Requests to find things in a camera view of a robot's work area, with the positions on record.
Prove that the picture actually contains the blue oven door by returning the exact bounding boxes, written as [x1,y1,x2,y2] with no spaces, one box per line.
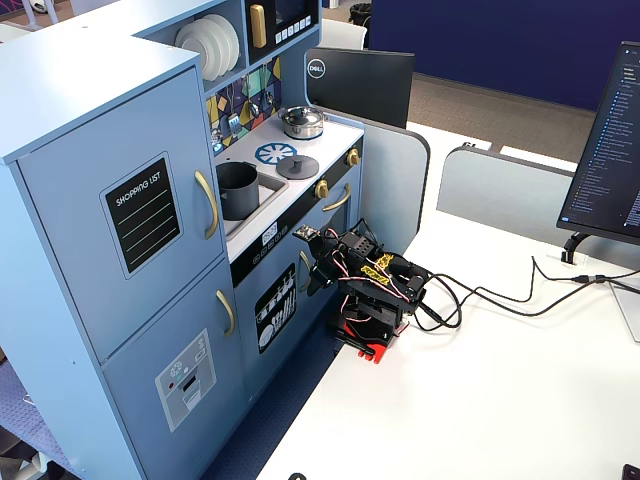
[294,172,363,311]

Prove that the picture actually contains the black looped cable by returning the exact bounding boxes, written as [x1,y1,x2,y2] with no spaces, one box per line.
[412,274,464,333]

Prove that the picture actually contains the gold oven handle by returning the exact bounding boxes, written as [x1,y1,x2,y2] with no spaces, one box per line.
[322,182,352,213]

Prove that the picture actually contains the black shopping list board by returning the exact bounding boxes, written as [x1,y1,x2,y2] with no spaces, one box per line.
[98,151,185,281]

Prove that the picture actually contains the blue textured floor mat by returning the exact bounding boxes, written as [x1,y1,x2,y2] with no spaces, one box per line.
[0,359,84,476]

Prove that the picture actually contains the silver hanging ladle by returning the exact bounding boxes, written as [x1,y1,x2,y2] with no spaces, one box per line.
[248,79,264,119]

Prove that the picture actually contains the white chair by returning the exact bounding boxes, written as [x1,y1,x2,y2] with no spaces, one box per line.
[319,18,369,51]

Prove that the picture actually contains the gray sink basin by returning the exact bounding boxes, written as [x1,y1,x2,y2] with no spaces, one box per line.
[215,172,290,239]

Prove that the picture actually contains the gold dishwasher handle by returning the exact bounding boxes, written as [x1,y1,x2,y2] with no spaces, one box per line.
[298,249,314,294]

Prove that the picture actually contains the gray recipient pot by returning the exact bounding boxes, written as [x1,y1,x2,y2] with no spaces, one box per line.
[215,161,261,222]

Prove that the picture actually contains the gray flat stand plate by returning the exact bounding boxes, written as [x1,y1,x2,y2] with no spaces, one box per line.
[609,279,640,344]

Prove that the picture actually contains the white plate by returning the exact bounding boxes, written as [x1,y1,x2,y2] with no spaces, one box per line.
[192,16,232,76]
[202,13,242,71]
[173,19,217,81]

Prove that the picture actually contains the blue upper fridge door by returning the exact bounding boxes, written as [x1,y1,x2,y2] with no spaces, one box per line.
[17,67,226,364]

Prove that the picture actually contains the long gold fridge handle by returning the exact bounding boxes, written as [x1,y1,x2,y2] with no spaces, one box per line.
[193,169,220,241]

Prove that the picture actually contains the gray ice dispenser panel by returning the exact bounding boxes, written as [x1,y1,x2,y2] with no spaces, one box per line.
[154,327,218,434]

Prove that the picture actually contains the black toy microwave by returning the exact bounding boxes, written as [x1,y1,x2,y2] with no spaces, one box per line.
[244,0,321,65]

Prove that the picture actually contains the silver metal pot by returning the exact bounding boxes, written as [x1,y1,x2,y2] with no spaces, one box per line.
[277,112,329,141]

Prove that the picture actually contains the blue toy kitchen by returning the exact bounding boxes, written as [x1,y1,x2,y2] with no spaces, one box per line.
[0,0,369,480]

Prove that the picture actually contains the grey black robot wrist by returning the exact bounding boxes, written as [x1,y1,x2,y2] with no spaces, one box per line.
[275,154,320,180]

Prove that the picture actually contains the black thin cable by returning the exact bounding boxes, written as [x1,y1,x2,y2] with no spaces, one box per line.
[429,255,584,304]

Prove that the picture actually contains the black monitor with code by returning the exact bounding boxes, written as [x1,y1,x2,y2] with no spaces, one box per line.
[556,40,640,246]

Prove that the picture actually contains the silver pot lid black knob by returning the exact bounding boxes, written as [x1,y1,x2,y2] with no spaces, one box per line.
[279,105,324,127]

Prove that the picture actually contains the short gold fridge handle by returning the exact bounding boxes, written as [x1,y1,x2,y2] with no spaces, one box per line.
[215,288,237,337]

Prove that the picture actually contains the blue lower fridge door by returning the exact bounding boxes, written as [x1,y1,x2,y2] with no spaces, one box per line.
[99,257,247,480]

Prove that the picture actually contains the black dishwasher sticker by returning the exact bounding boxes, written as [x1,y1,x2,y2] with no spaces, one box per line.
[253,262,299,355]

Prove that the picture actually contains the blue fridge door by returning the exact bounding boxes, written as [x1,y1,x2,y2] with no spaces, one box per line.
[99,257,247,480]
[17,67,226,364]

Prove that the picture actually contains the black trash bin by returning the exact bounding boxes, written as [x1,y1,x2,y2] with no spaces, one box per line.
[348,2,374,29]

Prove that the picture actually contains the blue dishwasher door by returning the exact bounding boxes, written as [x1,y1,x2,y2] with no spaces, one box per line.
[232,227,331,406]

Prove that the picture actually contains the black Dell monitor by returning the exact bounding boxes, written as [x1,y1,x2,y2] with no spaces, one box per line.
[304,47,416,130]

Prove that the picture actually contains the gold microwave handle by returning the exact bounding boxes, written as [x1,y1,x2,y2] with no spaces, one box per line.
[249,3,268,50]

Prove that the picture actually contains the red robot base mount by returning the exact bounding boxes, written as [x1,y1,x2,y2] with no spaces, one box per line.
[327,319,411,365]

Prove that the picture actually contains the silver hanging spatula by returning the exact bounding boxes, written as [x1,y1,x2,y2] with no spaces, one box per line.
[226,84,249,136]

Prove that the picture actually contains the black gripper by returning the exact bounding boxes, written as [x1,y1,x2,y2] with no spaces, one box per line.
[306,229,376,297]

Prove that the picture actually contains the black cable with adapter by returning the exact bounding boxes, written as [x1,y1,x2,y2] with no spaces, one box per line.
[439,269,640,319]

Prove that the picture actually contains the gray rounded desk divider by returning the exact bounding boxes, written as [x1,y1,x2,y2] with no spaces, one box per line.
[436,146,640,271]
[319,104,431,251]

